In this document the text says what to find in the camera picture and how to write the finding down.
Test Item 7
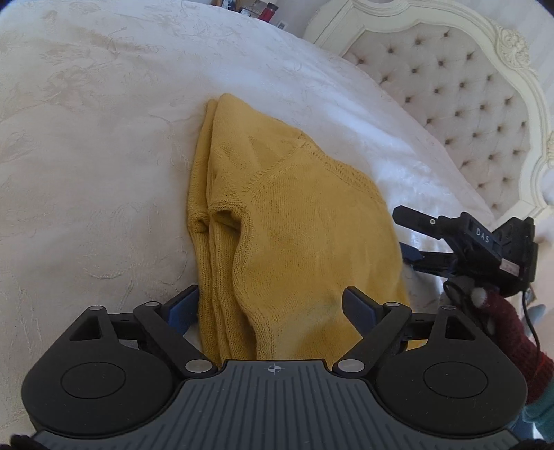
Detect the yellow knit sweater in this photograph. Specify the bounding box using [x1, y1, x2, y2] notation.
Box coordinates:
[187, 92, 427, 361]

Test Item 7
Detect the person's right forearm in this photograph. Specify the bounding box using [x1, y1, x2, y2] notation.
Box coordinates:
[521, 381, 554, 440]

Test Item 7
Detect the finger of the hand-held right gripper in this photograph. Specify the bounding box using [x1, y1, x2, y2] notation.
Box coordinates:
[392, 206, 452, 244]
[399, 242, 456, 278]

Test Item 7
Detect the person's right hand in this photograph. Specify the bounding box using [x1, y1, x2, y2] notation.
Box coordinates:
[469, 284, 547, 406]

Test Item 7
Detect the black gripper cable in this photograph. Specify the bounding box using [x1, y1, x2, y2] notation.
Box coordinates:
[440, 279, 543, 362]

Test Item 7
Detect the white embossed bedspread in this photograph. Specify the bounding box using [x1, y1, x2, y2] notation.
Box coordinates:
[0, 0, 539, 438]

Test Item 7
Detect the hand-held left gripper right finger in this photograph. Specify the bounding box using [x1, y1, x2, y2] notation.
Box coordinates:
[331, 286, 485, 375]

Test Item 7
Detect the cream tufted headboard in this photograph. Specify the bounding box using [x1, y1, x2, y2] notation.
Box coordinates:
[302, 0, 554, 222]

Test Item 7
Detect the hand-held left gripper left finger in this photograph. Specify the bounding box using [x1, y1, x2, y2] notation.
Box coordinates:
[69, 284, 218, 377]

